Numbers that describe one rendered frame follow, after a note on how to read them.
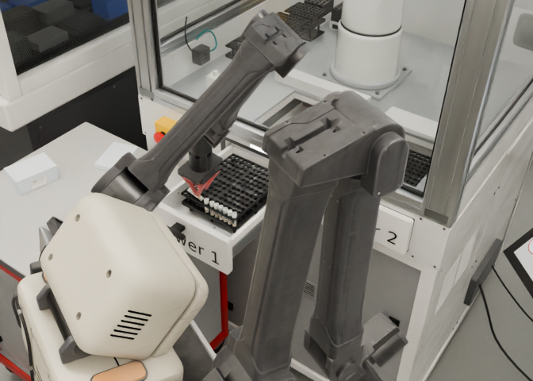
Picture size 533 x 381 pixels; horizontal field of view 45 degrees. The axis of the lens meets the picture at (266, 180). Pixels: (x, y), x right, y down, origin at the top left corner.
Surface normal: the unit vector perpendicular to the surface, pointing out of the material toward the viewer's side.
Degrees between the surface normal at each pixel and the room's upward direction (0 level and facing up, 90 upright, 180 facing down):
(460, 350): 0
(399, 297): 90
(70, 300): 48
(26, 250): 0
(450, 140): 90
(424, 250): 90
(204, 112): 63
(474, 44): 90
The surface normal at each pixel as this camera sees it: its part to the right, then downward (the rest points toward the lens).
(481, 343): 0.03, -0.78
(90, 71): 0.81, 0.37
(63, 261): -0.62, -0.30
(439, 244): -0.58, 0.50
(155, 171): -0.12, 0.20
